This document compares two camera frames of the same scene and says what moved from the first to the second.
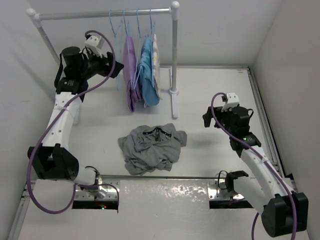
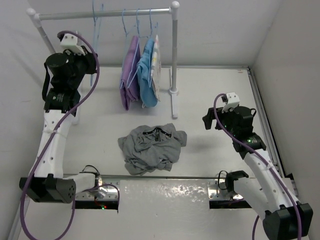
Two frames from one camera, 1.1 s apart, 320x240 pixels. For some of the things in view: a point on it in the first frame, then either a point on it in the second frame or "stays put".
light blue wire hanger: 118,47 → 97,24
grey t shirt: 148,149 stays put
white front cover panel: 168,209 stays put
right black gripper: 207,117 stays put
